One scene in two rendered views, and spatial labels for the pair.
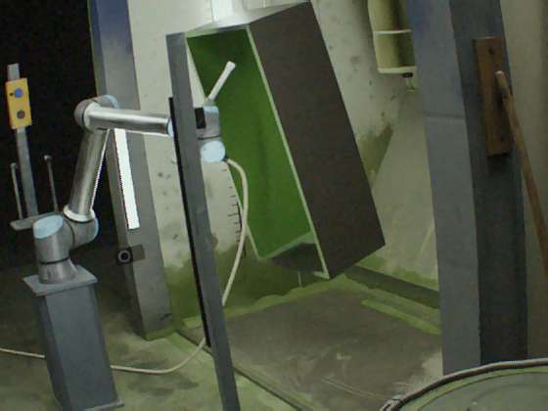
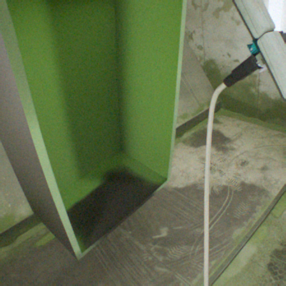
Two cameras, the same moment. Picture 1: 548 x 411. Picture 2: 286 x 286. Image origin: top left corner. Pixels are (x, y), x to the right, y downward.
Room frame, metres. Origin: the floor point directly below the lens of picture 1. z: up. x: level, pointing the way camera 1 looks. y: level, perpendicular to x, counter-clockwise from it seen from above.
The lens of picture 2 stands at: (4.22, 0.78, 1.31)
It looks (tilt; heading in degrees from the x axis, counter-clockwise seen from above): 30 degrees down; 258
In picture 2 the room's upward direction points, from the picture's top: 9 degrees counter-clockwise
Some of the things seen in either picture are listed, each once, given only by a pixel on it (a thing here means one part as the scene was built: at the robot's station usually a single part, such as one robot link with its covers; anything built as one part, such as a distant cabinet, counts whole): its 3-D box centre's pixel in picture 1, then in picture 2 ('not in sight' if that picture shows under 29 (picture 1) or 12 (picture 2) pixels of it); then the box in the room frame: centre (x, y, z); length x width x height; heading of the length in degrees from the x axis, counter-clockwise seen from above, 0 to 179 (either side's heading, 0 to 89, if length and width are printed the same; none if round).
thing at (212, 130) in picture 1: (205, 122); not in sight; (3.50, 0.21, 1.27); 0.12 x 0.09 x 0.12; 146
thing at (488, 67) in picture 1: (493, 94); not in sight; (2.13, -0.57, 1.40); 0.09 x 0.02 x 0.29; 116
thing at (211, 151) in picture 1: (210, 150); not in sight; (3.52, 0.21, 1.16); 0.12 x 0.09 x 0.10; 12
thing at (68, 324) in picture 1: (71, 342); not in sight; (3.84, 1.02, 0.32); 0.31 x 0.31 x 0.64; 26
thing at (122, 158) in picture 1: (124, 169); not in sight; (4.68, 0.75, 0.96); 0.06 x 0.02 x 0.63; 116
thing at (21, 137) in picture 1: (31, 209); not in sight; (4.68, 1.32, 0.82); 0.06 x 0.06 x 1.64; 26
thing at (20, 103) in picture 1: (18, 103); not in sight; (4.63, 1.29, 1.42); 0.12 x 0.06 x 0.26; 116
